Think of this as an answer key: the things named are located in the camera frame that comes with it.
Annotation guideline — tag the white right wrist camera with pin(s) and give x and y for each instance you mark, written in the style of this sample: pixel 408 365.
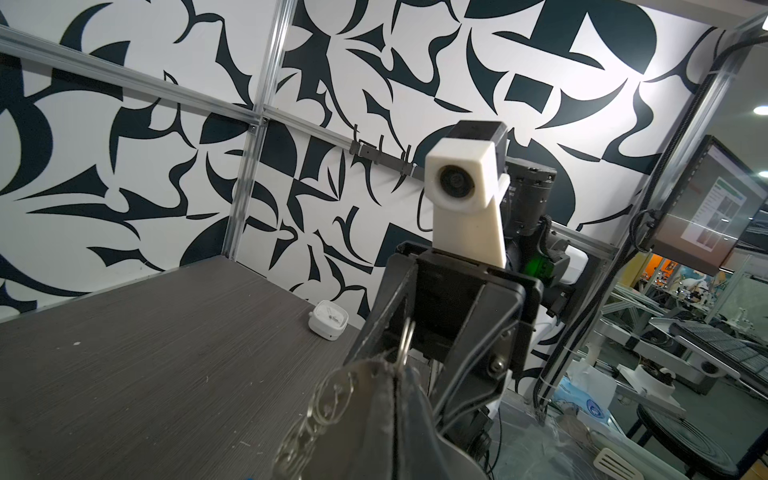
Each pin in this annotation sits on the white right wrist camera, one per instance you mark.
pixel 465 180

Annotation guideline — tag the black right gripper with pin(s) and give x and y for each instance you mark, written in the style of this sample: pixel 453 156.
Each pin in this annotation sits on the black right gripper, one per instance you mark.
pixel 479 318

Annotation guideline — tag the white square clock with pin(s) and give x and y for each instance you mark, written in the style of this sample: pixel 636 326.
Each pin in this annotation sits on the white square clock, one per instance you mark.
pixel 328 320

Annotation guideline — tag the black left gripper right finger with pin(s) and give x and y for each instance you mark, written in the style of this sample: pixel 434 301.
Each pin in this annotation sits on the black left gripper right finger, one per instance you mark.
pixel 421 453

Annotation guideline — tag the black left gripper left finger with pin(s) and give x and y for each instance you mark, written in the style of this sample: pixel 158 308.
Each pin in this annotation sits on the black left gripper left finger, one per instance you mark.
pixel 356 412

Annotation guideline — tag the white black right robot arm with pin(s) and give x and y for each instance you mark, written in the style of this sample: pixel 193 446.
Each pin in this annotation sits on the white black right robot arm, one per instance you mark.
pixel 532 246

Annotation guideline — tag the black wall hook rail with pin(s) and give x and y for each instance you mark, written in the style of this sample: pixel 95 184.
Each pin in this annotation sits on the black wall hook rail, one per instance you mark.
pixel 374 153

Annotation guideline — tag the wall mounted computer monitor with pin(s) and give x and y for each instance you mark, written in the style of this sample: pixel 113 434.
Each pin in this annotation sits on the wall mounted computer monitor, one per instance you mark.
pixel 708 209

